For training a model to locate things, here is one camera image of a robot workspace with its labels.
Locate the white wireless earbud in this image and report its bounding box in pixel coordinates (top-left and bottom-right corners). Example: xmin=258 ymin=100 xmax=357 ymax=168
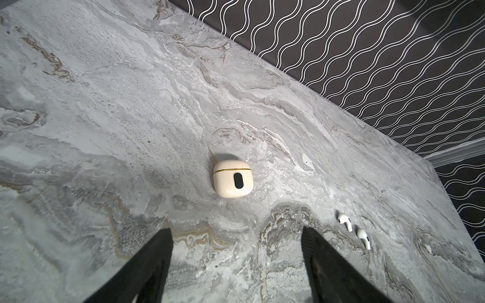
xmin=357 ymin=228 xmax=371 ymax=250
xmin=337 ymin=213 xmax=353 ymax=232

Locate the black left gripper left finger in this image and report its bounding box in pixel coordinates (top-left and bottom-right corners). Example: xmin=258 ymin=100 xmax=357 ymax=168
xmin=85 ymin=229 xmax=174 ymax=302

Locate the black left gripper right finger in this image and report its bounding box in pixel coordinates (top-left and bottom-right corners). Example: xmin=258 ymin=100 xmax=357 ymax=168
xmin=301 ymin=227 xmax=391 ymax=302

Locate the cream earbud charging case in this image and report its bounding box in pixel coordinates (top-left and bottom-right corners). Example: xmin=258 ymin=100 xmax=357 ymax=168
xmin=213 ymin=160 xmax=254 ymax=198

